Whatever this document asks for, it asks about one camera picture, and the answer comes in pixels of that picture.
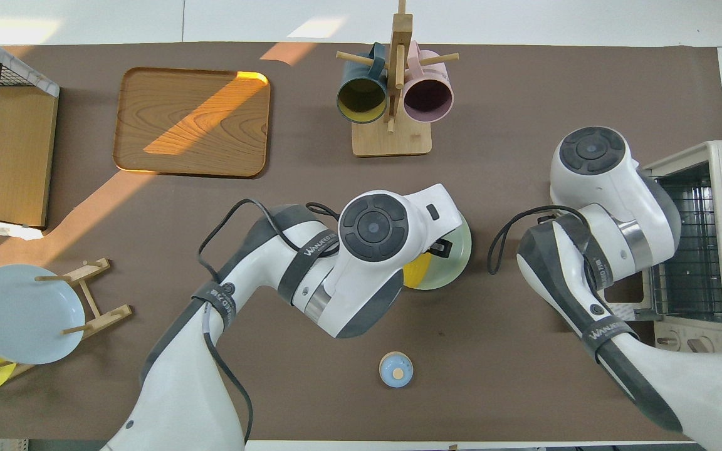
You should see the light green plate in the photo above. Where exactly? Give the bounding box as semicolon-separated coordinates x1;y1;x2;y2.
402;219;473;291

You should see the metal oven rack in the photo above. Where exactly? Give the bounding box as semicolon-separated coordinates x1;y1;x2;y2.
652;166;722;323

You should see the wooden mug rack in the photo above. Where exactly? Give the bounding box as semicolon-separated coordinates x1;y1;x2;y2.
336;0;460;157

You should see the blue call bell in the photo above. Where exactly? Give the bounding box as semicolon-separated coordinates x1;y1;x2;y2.
379;352;414;388

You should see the pink mug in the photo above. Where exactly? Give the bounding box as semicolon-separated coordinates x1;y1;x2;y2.
402;41;454;123

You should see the brown table mat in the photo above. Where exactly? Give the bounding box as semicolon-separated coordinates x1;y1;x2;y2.
0;43;722;442

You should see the dark blue mug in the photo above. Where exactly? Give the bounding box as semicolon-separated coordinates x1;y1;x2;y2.
337;43;389;124

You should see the wooden tray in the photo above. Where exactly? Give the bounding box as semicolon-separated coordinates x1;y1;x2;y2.
113;67;271;179

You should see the wooden plate rack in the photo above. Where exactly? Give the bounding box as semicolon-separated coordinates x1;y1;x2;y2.
0;257;133;380

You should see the light blue plate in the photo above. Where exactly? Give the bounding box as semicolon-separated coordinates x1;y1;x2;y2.
0;264;86;365

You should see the wooden step shelf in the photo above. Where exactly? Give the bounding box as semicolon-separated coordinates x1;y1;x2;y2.
0;50;59;228

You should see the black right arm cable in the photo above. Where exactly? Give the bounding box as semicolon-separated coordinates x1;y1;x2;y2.
488;205;590;275

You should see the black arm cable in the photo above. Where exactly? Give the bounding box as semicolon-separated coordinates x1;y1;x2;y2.
197;199;343;445
488;205;590;275

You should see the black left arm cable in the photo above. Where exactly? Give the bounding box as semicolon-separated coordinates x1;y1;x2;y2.
197;199;343;445

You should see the wire basket with cloth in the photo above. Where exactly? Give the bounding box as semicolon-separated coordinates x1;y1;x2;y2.
0;25;61;241

